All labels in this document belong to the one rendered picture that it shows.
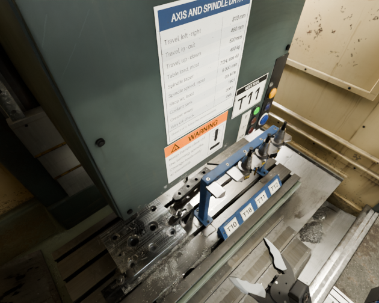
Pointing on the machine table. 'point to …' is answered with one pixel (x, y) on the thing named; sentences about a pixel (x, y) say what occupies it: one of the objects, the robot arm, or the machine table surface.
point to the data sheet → (199, 59)
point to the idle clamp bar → (189, 186)
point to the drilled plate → (122, 227)
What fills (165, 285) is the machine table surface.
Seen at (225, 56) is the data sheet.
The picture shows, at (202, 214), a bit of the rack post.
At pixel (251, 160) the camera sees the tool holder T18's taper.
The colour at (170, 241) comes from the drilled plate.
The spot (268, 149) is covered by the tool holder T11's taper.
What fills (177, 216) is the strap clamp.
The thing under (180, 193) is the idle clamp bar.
